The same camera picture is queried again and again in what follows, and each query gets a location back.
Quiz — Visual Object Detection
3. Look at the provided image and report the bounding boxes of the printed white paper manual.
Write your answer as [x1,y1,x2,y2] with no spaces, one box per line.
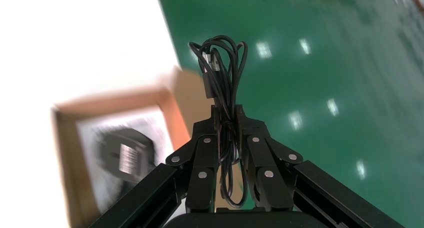
[75,109,175,216]

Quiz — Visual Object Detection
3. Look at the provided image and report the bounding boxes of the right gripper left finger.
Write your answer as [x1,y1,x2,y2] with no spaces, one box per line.
[89,104,222,228]

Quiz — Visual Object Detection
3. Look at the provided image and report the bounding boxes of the brown cardboard box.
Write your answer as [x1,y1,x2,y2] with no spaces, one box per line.
[52,65,216,228]

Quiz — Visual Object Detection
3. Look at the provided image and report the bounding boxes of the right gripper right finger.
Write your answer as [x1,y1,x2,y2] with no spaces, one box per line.
[235,103,406,228]

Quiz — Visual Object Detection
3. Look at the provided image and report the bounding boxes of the thin black mouse cable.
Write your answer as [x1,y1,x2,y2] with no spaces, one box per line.
[187,34,249,210]

